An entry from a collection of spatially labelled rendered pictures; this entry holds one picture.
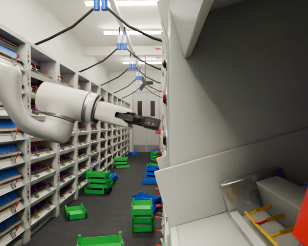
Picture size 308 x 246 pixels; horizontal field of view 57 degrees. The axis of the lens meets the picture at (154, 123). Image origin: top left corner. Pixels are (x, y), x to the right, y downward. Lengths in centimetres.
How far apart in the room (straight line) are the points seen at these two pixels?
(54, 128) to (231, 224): 60
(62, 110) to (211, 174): 58
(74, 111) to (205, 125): 55
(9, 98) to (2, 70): 7
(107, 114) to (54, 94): 15
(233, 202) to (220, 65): 12
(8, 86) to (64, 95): 13
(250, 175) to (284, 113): 6
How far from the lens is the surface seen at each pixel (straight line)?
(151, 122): 74
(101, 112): 74
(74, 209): 356
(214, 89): 25
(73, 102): 77
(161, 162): 35
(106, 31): 604
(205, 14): 16
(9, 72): 76
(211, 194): 26
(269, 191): 22
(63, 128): 77
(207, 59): 26
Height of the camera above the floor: 101
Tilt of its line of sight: level
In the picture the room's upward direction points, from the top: straight up
